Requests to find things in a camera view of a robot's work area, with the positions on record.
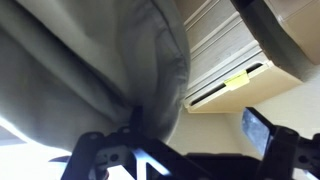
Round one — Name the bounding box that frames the yellow sticky note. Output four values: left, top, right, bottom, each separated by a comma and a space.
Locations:
223, 69, 250, 92

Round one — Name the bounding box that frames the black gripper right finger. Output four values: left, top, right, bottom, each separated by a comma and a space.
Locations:
241, 106, 320, 180

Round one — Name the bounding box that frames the light wooden filing cabinet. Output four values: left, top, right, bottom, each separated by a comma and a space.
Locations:
183, 0, 303, 114

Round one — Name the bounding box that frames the brown wooden furniture piece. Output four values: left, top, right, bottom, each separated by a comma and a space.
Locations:
266, 0, 320, 65

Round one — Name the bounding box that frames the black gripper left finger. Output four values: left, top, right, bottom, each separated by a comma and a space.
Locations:
61, 105, 174, 180

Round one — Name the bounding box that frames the brown clothing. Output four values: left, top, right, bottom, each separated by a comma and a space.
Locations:
0, 0, 192, 153

